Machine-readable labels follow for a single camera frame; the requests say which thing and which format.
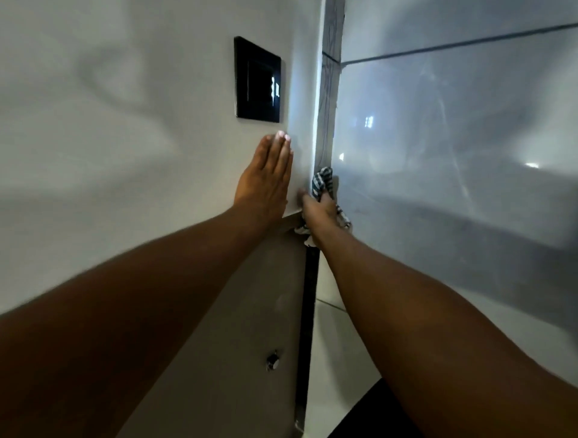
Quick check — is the person's left hand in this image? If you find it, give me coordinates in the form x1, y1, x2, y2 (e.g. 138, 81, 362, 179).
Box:
232, 130, 294, 227

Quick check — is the person's right forearm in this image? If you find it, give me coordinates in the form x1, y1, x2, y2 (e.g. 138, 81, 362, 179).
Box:
312, 226, 578, 438

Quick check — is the person's left forearm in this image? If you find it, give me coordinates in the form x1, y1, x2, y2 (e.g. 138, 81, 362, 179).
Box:
0, 204, 272, 438

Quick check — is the striped cleaning cloth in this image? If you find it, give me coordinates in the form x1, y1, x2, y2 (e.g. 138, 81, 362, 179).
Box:
294, 166, 352, 248

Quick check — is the beige cabinet door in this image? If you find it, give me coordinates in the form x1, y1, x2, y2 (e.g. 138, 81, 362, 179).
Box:
117, 211, 318, 438

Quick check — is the black clothing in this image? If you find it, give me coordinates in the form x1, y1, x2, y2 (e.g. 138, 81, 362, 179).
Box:
327, 378, 426, 438

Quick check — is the person's right hand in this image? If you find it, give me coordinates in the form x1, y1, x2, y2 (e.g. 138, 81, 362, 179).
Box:
297, 190, 340, 248

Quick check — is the black wall switch panel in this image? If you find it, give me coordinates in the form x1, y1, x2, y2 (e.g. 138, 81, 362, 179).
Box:
233, 35, 282, 124

